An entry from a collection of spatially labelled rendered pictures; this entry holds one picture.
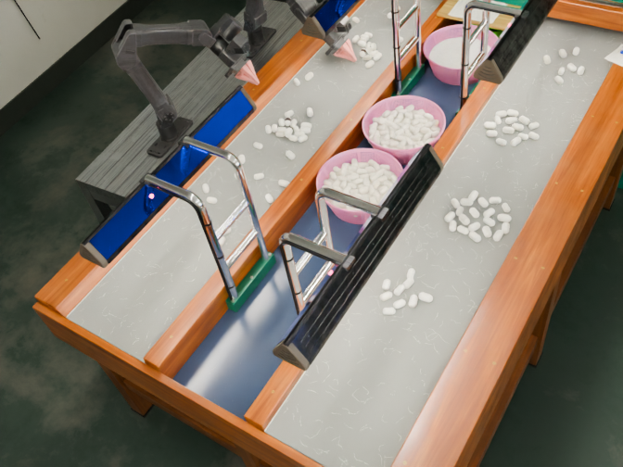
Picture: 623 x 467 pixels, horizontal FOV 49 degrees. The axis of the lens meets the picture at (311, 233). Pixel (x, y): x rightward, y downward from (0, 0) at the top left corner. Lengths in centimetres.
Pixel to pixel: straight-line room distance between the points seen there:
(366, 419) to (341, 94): 120
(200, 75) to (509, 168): 127
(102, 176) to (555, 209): 148
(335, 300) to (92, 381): 157
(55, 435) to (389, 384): 146
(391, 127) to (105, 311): 106
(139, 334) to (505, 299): 96
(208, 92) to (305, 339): 150
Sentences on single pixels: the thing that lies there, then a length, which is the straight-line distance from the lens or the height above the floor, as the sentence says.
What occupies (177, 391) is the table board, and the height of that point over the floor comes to 74.
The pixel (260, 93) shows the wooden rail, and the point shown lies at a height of 76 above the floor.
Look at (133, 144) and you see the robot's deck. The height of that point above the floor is 67.
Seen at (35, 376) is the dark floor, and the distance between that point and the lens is 291.
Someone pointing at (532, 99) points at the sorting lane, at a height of 74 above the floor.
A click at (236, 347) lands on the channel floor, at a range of 186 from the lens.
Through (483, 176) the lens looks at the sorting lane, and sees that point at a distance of 209.
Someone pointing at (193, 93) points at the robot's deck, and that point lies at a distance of 267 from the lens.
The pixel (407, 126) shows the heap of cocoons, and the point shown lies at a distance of 225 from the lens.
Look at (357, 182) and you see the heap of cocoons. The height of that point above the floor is 74.
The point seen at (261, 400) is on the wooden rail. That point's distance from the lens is 166.
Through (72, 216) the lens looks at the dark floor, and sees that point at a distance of 339.
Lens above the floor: 222
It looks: 49 degrees down
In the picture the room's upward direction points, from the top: 11 degrees counter-clockwise
